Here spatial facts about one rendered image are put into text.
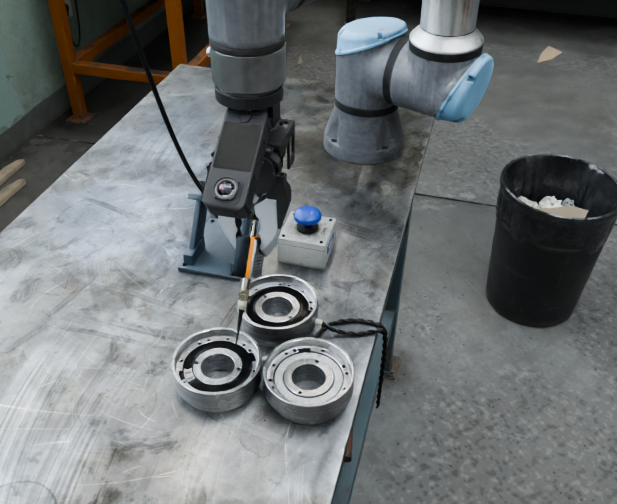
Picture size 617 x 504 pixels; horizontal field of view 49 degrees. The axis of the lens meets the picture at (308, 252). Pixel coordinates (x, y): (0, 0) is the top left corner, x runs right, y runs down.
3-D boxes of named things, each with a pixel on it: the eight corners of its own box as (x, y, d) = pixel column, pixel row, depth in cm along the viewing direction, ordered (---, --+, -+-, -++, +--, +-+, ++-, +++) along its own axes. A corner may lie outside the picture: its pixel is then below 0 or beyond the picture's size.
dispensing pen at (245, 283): (219, 346, 79) (240, 205, 78) (230, 339, 83) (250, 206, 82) (236, 349, 79) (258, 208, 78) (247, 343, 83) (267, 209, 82)
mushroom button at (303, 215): (316, 249, 97) (317, 221, 94) (290, 244, 98) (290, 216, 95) (323, 233, 100) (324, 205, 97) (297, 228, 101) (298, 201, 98)
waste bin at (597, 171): (587, 346, 196) (633, 228, 170) (471, 324, 203) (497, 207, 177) (581, 274, 222) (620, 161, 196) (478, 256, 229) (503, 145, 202)
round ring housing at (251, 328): (224, 340, 86) (222, 317, 84) (255, 289, 94) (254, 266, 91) (302, 360, 84) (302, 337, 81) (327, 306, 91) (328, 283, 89)
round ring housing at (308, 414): (359, 425, 76) (362, 401, 73) (267, 433, 75) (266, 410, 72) (344, 356, 84) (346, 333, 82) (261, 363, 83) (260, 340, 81)
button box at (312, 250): (324, 270, 97) (325, 244, 94) (277, 262, 99) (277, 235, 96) (337, 238, 103) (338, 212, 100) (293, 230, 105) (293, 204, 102)
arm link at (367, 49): (356, 76, 127) (360, 3, 119) (419, 94, 121) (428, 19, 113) (320, 98, 120) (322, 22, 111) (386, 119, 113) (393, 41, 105)
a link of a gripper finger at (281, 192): (295, 223, 77) (286, 156, 72) (292, 231, 76) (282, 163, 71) (257, 220, 79) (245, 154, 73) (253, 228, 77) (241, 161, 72)
